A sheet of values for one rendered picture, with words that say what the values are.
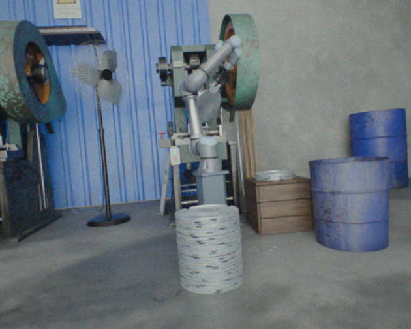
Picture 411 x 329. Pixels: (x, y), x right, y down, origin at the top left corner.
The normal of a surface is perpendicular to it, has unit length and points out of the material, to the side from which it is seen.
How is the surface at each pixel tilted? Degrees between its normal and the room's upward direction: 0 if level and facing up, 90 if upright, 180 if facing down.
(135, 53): 90
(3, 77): 106
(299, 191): 90
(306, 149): 90
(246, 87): 131
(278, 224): 90
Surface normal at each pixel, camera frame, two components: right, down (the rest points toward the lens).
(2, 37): 0.04, -0.39
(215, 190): 0.37, 0.02
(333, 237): -0.79, 0.13
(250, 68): 0.14, 0.37
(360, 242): -0.22, 0.11
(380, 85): 0.12, 0.04
